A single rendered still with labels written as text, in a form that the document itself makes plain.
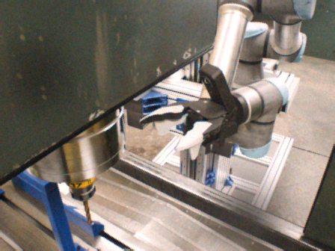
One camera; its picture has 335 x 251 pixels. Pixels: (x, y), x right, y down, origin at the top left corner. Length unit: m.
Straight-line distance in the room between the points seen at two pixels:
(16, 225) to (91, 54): 0.98
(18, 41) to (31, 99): 0.05
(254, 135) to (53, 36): 0.61
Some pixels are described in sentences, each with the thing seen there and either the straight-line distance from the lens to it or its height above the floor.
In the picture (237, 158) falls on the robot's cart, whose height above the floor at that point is 0.21.
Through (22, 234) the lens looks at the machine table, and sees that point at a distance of 1.21.
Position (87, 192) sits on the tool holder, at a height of 1.39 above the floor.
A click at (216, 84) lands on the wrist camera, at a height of 1.50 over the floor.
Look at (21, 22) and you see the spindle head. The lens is 0.26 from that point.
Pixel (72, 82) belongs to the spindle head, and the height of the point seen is 1.65.
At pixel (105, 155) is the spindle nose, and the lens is 0.45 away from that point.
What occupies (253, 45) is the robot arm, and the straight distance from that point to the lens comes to 1.35.
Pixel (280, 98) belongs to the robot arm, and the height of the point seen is 1.41.
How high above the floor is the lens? 1.78
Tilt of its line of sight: 34 degrees down
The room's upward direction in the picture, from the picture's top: straight up
